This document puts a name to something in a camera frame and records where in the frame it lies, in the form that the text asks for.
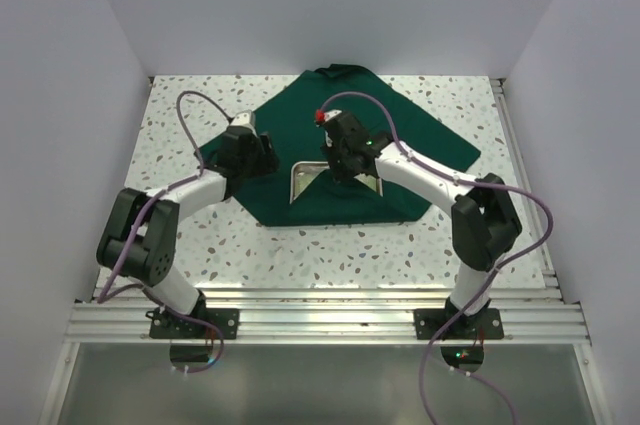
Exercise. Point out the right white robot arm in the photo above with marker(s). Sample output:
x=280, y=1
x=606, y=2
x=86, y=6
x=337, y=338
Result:
x=484, y=222

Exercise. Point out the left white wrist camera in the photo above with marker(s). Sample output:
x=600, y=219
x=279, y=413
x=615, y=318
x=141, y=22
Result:
x=245, y=119

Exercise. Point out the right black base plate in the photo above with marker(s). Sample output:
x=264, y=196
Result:
x=462, y=345

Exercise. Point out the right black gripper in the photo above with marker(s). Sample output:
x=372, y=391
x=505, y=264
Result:
x=339, y=175

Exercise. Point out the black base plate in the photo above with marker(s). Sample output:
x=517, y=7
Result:
x=462, y=345
x=220, y=323

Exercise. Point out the dark green surgical cloth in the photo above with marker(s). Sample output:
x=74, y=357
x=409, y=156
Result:
x=288, y=118

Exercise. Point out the stainless steel tray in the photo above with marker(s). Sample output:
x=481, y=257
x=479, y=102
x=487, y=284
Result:
x=303, y=173

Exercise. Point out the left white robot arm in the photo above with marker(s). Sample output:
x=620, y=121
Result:
x=139, y=239

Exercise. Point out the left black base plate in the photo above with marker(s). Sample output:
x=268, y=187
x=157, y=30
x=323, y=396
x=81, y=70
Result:
x=220, y=323

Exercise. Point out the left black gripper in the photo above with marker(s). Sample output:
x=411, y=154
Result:
x=268, y=162

